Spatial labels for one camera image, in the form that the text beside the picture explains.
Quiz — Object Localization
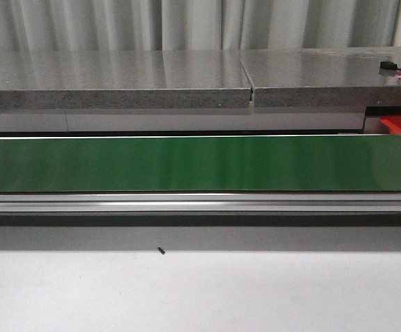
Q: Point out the white pleated curtain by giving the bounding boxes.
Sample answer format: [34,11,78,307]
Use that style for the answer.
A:
[0,0,401,50]

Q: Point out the aluminium conveyor frame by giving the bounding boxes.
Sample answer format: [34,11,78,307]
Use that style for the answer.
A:
[0,193,401,214]

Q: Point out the green conveyor belt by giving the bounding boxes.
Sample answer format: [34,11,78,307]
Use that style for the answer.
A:
[0,135,401,192]

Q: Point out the grey stone counter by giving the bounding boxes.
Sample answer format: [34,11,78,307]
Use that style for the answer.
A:
[0,46,401,134]

